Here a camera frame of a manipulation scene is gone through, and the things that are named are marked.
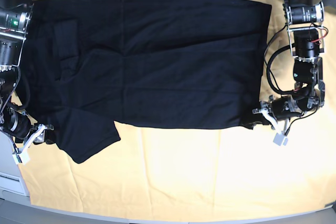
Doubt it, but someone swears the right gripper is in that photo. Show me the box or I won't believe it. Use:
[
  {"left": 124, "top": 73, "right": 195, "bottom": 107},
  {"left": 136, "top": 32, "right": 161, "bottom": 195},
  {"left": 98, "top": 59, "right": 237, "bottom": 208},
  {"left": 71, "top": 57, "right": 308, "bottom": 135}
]
[{"left": 12, "top": 120, "right": 56, "bottom": 155}]

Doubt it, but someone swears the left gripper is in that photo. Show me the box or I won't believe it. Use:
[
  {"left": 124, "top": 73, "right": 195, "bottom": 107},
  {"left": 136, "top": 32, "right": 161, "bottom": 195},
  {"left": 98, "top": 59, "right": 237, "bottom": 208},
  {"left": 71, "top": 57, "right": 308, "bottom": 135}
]
[{"left": 243, "top": 100, "right": 291, "bottom": 136}]

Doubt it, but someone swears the dark navy T-shirt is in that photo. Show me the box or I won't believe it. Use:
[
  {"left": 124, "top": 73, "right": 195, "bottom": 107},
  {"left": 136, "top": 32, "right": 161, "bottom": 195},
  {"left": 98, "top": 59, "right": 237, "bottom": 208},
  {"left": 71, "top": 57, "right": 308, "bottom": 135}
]
[{"left": 20, "top": 0, "right": 272, "bottom": 163}]

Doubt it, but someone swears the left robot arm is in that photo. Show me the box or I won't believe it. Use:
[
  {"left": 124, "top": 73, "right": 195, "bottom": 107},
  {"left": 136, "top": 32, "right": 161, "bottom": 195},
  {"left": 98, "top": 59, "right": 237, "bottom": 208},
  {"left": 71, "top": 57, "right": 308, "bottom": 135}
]
[{"left": 241, "top": 0, "right": 329, "bottom": 137}]

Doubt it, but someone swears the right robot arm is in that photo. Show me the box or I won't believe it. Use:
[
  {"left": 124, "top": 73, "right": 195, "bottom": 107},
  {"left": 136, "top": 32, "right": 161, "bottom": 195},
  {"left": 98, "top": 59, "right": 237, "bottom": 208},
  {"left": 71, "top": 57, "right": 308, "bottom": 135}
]
[{"left": 1, "top": 0, "right": 54, "bottom": 163}]

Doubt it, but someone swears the white cabinet drawer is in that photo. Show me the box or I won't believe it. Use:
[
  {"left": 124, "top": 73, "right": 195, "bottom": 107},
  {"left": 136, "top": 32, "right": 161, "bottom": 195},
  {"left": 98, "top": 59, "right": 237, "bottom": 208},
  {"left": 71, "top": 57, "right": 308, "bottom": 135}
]
[{"left": 1, "top": 172, "right": 29, "bottom": 197}]

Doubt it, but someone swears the yellow table cloth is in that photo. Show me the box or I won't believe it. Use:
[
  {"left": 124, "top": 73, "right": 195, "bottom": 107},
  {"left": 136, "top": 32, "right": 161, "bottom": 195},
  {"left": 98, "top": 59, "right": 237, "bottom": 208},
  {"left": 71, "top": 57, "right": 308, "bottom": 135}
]
[{"left": 18, "top": 7, "right": 335, "bottom": 222}]

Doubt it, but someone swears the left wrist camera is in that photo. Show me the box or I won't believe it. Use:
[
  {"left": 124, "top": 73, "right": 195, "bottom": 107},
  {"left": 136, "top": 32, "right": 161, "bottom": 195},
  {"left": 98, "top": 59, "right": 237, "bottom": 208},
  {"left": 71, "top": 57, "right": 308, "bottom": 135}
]
[{"left": 273, "top": 133, "right": 288, "bottom": 146}]

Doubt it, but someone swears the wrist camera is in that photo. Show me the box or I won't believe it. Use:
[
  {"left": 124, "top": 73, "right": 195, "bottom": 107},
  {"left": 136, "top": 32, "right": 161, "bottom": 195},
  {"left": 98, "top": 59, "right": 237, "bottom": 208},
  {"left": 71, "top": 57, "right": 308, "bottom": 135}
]
[
  {"left": 12, "top": 152, "right": 30, "bottom": 165},
  {"left": 273, "top": 133, "right": 288, "bottom": 146}
]

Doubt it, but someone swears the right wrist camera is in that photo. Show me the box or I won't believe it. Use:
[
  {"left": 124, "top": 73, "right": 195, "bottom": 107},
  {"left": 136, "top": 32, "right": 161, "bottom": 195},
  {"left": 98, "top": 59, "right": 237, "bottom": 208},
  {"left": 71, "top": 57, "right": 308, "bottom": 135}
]
[{"left": 12, "top": 152, "right": 30, "bottom": 165}]

